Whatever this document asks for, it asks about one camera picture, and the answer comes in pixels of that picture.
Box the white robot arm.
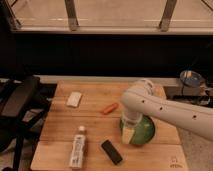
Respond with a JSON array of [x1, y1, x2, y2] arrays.
[[121, 79, 213, 141]]

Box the round blue-grey dish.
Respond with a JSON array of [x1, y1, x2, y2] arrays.
[[180, 70, 204, 88]]

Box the green bowl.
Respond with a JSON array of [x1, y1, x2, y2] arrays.
[[119, 116, 155, 145]]

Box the white squeeze bottle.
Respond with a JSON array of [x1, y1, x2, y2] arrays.
[[69, 126, 86, 169]]

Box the orange carrot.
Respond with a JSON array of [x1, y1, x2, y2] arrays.
[[101, 103, 119, 115]]

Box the white sponge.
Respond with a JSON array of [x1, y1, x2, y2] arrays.
[[66, 92, 82, 107]]

